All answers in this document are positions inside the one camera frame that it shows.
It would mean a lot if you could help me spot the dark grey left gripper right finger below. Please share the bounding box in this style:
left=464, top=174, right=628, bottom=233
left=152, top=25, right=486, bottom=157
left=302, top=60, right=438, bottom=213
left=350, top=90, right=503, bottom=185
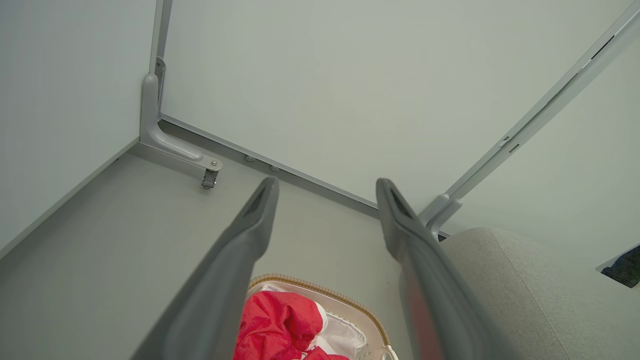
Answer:
left=375, top=178, right=521, bottom=360

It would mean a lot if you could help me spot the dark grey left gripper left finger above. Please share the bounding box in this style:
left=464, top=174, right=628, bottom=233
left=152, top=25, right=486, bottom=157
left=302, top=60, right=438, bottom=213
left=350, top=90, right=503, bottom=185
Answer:
left=131, top=176, right=280, bottom=360

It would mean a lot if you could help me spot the red garment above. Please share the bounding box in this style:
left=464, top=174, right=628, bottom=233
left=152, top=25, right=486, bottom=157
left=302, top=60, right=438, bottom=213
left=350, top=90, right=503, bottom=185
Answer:
left=233, top=291, right=351, bottom=360

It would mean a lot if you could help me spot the grey fabric sofa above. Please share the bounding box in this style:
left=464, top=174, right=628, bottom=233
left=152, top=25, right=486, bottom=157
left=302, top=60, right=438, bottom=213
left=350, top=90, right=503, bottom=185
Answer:
left=440, top=227, right=640, bottom=360

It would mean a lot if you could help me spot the cream laundry basket brown rim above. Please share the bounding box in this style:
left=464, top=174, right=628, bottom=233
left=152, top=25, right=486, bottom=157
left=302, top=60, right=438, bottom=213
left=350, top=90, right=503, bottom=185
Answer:
left=246, top=273, right=399, bottom=360

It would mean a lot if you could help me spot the white basket liner cloth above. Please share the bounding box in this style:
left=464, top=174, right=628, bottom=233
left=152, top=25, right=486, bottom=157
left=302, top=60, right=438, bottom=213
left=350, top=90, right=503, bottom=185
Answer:
left=247, top=282, right=368, bottom=360

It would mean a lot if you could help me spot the dark blue patterned object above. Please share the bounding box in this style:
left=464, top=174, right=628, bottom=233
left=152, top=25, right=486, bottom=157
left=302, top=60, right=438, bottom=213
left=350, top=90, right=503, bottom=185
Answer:
left=596, top=243, right=640, bottom=289

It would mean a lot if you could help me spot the grey partition frame post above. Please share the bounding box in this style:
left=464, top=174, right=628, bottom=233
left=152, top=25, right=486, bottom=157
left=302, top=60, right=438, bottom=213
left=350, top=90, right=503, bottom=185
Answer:
left=149, top=0, right=174, bottom=96
left=445, top=0, right=640, bottom=202

